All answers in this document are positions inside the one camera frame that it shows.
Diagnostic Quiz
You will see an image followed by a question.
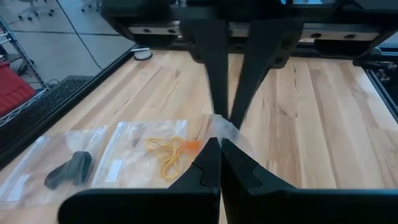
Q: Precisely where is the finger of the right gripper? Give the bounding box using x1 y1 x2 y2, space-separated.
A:
186 20 229 119
229 21 304 129

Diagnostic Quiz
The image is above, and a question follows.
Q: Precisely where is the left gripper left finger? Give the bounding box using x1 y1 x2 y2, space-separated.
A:
57 137 222 224

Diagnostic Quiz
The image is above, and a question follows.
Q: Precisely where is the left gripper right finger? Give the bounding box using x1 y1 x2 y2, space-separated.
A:
221 138 398 224

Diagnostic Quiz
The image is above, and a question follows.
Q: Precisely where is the clear plastic zip bag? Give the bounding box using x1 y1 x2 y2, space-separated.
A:
0 126 108 210
91 119 215 190

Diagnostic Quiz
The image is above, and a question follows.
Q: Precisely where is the orange rubber band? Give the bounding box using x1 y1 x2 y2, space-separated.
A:
178 139 206 154

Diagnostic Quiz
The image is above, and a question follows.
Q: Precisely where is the black white tape roll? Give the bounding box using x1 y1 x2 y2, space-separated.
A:
132 45 154 62

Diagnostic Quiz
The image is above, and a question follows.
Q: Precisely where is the office chair base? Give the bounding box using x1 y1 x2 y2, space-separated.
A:
17 0 56 22

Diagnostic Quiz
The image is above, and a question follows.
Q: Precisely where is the black perforated box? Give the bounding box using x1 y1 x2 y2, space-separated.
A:
0 75 96 153

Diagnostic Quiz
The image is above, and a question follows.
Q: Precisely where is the red plastic bin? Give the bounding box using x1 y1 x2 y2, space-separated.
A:
0 60 37 118

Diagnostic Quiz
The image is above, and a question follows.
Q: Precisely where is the thin black cable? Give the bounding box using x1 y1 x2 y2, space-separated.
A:
55 0 104 70

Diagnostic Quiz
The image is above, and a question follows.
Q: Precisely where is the chrome wire shelf rack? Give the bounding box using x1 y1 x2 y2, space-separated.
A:
0 17 49 127

